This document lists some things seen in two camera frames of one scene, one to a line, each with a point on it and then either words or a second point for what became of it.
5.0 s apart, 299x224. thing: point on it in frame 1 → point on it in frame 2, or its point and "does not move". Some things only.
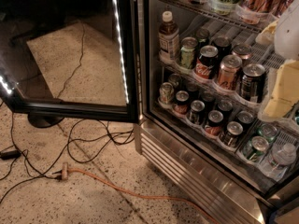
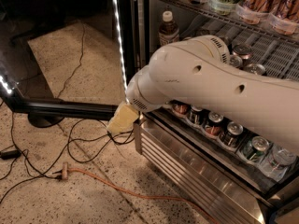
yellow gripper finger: (286, 90) → (122, 119)
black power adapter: (12, 154) does not move
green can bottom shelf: (255, 147) does not move
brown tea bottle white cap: (169, 45) does not move
